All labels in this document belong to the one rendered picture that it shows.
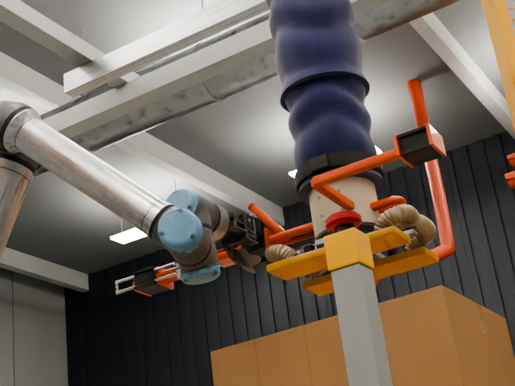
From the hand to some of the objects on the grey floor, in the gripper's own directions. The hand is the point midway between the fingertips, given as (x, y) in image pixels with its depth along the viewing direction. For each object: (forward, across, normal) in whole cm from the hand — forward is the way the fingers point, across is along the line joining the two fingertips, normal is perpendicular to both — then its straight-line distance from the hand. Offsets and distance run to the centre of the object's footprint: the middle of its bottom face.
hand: (249, 246), depth 251 cm
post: (-49, -124, -47) cm, 142 cm away
